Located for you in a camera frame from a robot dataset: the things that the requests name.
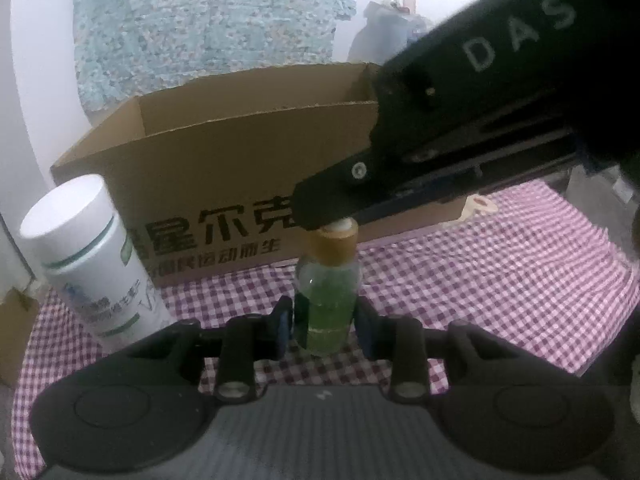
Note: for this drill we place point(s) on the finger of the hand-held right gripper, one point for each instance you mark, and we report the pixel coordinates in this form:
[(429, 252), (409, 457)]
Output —
[(330, 195)]

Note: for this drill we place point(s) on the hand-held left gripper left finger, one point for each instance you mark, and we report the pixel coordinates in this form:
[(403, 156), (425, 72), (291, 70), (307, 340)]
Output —
[(285, 325)]

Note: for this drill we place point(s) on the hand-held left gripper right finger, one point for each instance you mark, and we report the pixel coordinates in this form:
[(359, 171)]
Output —
[(365, 332)]

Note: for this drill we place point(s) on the clear bottle with green liquid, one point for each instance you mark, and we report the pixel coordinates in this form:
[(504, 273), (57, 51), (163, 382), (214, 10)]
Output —
[(325, 285)]

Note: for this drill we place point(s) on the brown cardboard box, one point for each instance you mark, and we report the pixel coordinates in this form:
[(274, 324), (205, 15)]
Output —
[(200, 160)]

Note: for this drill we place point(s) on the pink checkered bed sheet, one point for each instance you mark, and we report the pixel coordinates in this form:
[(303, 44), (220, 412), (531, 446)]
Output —
[(500, 285)]

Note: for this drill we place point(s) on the white bottle with green label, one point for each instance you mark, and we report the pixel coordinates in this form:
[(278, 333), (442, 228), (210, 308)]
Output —
[(85, 250)]

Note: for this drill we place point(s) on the blue patterned cloth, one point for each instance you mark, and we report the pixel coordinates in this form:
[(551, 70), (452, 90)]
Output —
[(200, 20)]

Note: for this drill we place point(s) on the small brown carton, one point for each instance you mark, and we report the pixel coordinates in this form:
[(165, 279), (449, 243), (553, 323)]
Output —
[(17, 335)]

